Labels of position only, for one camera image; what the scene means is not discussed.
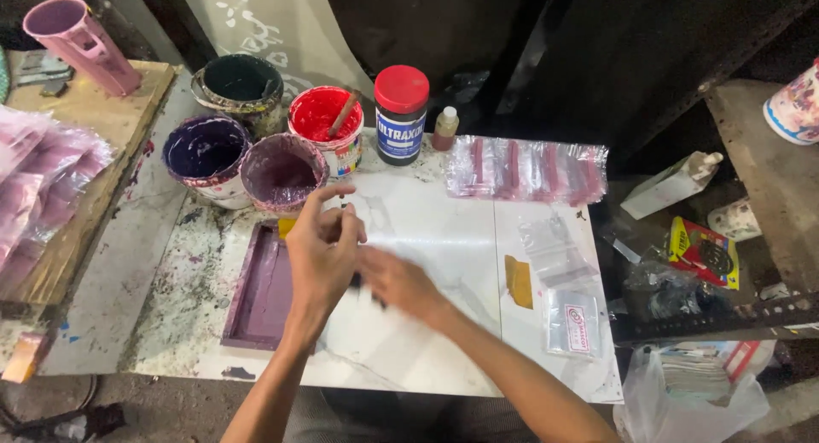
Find person's left hand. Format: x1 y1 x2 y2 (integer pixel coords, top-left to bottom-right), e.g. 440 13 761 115
285 182 369 334

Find person's right hand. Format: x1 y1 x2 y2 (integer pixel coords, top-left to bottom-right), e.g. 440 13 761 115
356 245 452 332

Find purple ink tray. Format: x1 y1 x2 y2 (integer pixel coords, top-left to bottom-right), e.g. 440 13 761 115
221 219 302 351

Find light purple paint bucket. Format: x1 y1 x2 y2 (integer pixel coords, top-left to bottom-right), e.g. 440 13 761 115
240 133 330 214

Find yellow tape piece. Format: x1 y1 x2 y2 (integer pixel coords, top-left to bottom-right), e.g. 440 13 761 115
504 254 534 310

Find red paint bucket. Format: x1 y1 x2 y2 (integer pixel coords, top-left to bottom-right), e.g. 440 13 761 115
287 86 365 178

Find red-lidded black jar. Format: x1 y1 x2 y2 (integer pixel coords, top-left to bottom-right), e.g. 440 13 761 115
374 64 430 167

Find small brown bottle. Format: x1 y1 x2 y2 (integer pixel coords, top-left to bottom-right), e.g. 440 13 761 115
432 106 459 152

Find wooden stirring stick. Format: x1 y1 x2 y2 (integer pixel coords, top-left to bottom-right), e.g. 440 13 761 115
328 90 362 139

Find clear plastic zip bag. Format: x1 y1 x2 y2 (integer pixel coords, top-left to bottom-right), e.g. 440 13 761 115
517 214 599 290

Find row of pink-striped plastic bags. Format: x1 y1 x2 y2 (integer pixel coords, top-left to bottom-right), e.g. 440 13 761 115
444 135 609 207

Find dark purple paint bucket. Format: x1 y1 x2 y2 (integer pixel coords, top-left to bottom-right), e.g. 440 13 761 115
161 115 253 210

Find labelled clear plastic bag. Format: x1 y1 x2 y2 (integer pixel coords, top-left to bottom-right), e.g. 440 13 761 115
544 288 602 359

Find dark green paint bucket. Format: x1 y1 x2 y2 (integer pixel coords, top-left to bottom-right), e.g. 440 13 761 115
191 53 285 140

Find white sheet with print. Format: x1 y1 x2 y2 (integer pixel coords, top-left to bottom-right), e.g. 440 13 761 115
174 0 375 105

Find black crumpled plastic bag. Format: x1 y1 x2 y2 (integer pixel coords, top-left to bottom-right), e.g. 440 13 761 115
621 261 737 325

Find wooden board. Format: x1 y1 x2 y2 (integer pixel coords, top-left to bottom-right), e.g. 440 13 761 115
0 59 177 305

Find white squeeze bottle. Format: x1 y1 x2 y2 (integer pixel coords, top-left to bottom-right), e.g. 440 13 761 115
619 151 724 220

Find red yellow coil box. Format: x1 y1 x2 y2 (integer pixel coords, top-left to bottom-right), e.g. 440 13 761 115
667 216 741 290

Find white plastic bag with papers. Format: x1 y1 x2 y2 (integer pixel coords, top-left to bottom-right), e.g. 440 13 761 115
613 341 778 443

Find pile of pink plastic bags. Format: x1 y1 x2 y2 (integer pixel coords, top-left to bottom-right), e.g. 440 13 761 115
0 105 116 284

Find orange sponge block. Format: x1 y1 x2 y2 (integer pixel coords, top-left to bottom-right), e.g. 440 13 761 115
1 331 49 384

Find dark metal shelf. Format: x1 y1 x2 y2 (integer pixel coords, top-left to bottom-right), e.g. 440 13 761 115
595 0 819 345

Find pink plastic jug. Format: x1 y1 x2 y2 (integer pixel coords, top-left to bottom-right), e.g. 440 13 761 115
22 0 142 97

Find white floral cup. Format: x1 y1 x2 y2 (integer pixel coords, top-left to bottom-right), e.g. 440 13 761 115
763 58 819 146

